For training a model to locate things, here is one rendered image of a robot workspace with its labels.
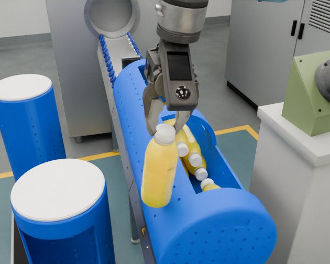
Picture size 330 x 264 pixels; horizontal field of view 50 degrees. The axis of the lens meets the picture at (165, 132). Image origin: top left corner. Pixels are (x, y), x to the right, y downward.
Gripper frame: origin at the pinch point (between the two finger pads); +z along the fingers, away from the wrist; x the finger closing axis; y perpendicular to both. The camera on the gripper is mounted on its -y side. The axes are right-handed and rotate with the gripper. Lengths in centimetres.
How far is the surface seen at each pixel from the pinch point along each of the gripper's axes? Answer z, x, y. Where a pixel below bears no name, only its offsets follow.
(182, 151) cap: 26.9, -15.6, 23.3
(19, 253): 140, 44, 73
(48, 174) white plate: 43, 23, 34
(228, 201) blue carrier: 13.6, -14.0, -7.5
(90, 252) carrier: 90, 10, 34
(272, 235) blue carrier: 22.8, -25.9, -11.3
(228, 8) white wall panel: 149, -269, 503
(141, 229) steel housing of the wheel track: 55, -5, 17
